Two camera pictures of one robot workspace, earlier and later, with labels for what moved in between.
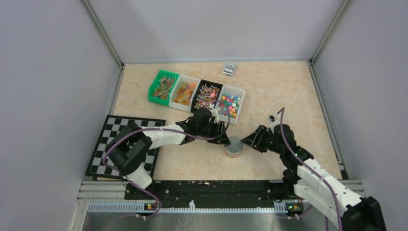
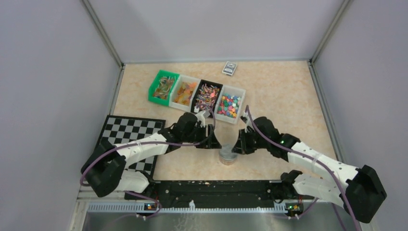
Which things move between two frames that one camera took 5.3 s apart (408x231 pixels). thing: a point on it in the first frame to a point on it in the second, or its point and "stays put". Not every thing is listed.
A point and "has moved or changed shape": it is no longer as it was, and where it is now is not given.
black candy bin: (206, 93) stays put
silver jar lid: (236, 146) has moved or changed shape
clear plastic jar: (233, 156) to (227, 162)
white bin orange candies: (182, 96) stays put
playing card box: (229, 68) stays put
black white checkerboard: (112, 125) stays put
